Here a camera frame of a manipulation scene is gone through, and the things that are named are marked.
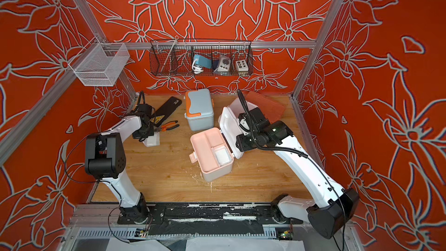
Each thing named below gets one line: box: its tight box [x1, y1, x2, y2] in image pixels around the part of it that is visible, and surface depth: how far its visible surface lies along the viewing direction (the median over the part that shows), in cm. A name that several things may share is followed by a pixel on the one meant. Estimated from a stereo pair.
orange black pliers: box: [154, 120, 180, 132], surface depth 106 cm
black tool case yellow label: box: [149, 96, 183, 128], surface depth 116 cm
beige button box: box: [235, 59, 249, 77], surface depth 96 cm
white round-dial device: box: [213, 54, 231, 73], surface depth 94 cm
